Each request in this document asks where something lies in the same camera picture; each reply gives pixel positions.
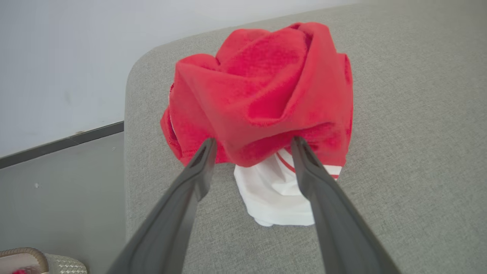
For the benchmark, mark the red garment with white stripes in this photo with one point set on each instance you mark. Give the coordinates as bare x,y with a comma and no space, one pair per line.
258,87

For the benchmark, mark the white perforated basket brown rim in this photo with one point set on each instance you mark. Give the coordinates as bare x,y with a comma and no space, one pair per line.
57,264

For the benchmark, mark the plain red garment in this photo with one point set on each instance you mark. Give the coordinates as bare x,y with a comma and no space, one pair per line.
21,271

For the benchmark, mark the grey fabric sofa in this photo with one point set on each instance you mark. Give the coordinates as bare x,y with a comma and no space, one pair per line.
418,114

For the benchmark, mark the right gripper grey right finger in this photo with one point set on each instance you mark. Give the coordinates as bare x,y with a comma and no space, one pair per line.
335,220

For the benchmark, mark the black wall baseboard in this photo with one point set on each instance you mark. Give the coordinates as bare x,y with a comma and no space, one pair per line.
57,144

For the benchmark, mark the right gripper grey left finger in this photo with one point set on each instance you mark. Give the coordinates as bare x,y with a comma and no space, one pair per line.
171,224

